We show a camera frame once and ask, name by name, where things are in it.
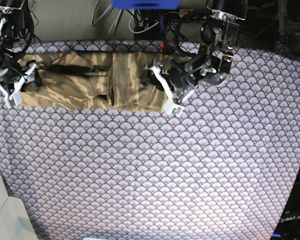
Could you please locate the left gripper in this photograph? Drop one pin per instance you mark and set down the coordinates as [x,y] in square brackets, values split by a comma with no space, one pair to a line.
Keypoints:
[171,78]

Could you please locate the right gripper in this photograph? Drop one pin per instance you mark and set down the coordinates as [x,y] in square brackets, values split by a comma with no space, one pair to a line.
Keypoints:
[12,82]

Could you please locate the camouflage T-shirt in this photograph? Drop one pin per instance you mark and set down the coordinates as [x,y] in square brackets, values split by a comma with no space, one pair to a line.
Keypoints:
[95,80]

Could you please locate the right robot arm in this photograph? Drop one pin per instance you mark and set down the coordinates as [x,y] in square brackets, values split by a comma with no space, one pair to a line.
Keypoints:
[16,35]

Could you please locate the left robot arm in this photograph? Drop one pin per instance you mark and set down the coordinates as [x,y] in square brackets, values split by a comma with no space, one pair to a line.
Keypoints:
[212,63]

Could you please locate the red and black clamp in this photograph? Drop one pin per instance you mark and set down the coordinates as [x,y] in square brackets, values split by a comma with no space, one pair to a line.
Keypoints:
[163,48]

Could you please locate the fan-patterned purple tablecloth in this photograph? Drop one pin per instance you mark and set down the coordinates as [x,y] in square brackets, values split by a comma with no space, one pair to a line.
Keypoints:
[224,170]

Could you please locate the white plastic bin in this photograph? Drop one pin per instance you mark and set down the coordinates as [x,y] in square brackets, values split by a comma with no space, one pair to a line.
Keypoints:
[14,220]

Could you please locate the black OpenArm box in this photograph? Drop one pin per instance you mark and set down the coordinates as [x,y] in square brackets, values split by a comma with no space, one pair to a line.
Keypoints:
[288,227]

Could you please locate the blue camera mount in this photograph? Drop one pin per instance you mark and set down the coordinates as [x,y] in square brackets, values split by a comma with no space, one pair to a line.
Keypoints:
[146,4]

